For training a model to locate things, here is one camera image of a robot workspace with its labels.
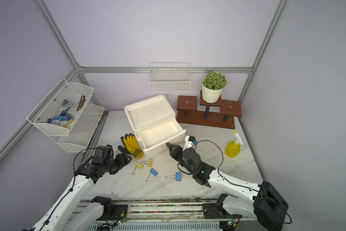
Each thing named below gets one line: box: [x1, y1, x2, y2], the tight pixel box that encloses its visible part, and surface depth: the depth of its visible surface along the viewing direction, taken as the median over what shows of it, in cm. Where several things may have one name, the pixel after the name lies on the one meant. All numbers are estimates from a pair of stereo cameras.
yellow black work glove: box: [117, 132, 145, 160], surface depth 100 cm
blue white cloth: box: [46, 99, 74, 129], surface depth 73 cm
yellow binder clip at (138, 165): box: [131, 161, 144, 176], surface depth 91 cm
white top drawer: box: [134, 118, 187, 156], surface depth 83 cm
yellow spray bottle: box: [225, 130, 244, 159], surface depth 90 cm
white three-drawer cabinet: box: [123, 94, 187, 149], surface depth 87 cm
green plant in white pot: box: [201, 70, 227, 104], surface depth 87 cm
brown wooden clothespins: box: [76, 94, 87, 112], surface depth 83 cm
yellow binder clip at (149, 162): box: [140, 158, 154, 167], surface depth 94 cm
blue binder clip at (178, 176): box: [165, 171, 182, 182], surface depth 88 cm
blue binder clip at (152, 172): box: [144, 167, 159, 182], surface depth 90 cm
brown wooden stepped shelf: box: [175, 89, 242, 130], surface depth 114 cm
